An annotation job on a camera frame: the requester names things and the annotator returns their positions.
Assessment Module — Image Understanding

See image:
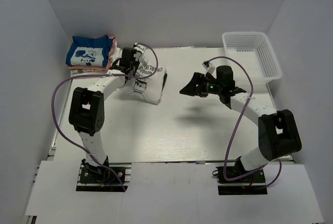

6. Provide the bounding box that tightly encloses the white plastic mesh basket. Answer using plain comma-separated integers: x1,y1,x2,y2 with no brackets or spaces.
222,31,282,85

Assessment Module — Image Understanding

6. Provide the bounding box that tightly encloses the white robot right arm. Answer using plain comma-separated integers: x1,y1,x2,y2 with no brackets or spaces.
180,61,302,177

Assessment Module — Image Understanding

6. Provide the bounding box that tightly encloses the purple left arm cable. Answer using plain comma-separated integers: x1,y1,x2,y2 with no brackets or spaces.
52,42,159,192

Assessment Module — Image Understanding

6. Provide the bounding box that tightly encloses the white folded t-shirt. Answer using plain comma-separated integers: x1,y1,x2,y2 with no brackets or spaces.
68,42,122,75

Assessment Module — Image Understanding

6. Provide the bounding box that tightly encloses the blue folded t-shirt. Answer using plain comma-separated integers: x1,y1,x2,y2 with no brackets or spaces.
65,34,111,68

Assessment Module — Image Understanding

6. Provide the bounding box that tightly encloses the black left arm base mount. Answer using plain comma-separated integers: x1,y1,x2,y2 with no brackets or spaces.
76,159,132,192

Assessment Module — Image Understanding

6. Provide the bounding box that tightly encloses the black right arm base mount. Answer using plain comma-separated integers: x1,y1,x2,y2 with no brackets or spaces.
212,158,267,196

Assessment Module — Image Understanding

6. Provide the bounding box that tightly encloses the white green raglan t-shirt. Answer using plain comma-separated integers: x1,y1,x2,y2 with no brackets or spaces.
121,43,168,105

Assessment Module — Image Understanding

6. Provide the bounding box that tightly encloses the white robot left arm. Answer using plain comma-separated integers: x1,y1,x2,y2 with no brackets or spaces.
69,44,146,167

